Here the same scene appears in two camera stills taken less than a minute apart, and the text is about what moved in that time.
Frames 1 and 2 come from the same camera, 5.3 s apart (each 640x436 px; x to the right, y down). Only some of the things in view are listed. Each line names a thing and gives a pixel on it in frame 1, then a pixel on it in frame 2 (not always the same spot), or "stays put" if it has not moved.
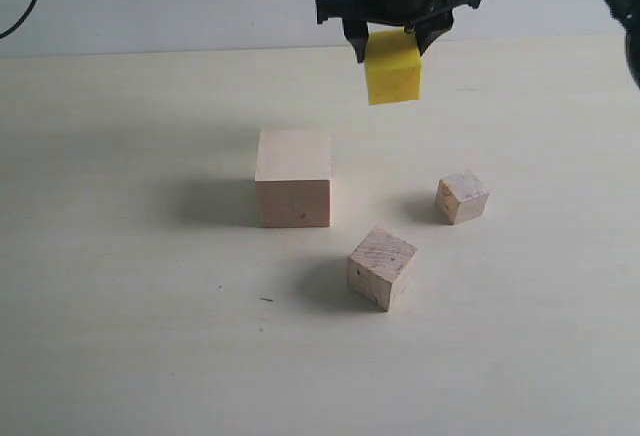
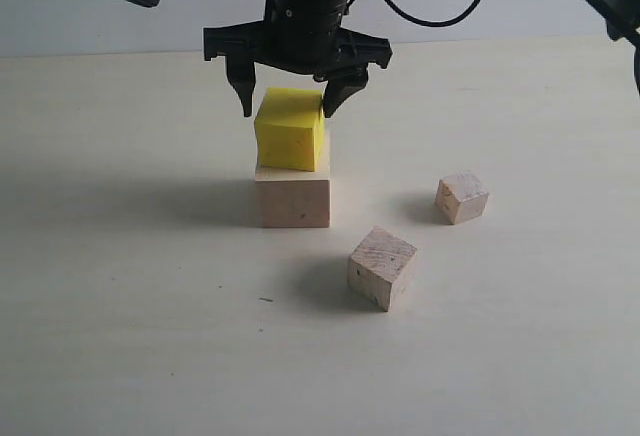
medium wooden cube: [379, 264] stays put
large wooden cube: [293, 177] stays put
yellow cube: [392, 63] to [290, 129]
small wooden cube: [461, 197] stays put
